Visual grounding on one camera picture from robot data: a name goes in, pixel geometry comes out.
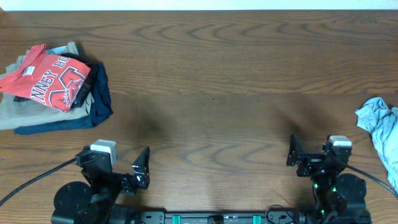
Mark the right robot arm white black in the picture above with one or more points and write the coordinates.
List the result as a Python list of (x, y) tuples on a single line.
[(339, 197)]

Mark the beige folded garment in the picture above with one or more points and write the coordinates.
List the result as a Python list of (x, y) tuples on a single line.
[(42, 86)]

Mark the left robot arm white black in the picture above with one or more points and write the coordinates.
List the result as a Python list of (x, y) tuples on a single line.
[(94, 201)]

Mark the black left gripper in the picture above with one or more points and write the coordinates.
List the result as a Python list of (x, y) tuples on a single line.
[(141, 170)]

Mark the light blue-grey garment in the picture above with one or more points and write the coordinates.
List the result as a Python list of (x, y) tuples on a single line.
[(380, 122)]

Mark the navy blue folded garment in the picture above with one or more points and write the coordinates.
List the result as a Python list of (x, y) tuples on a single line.
[(100, 110)]

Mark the orange-red t-shirt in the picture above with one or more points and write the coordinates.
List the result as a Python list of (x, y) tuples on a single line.
[(46, 77)]

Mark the black patterned folded garment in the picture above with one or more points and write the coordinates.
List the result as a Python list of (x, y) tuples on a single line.
[(85, 84)]

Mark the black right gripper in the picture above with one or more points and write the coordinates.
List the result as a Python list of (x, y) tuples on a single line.
[(311, 161)]

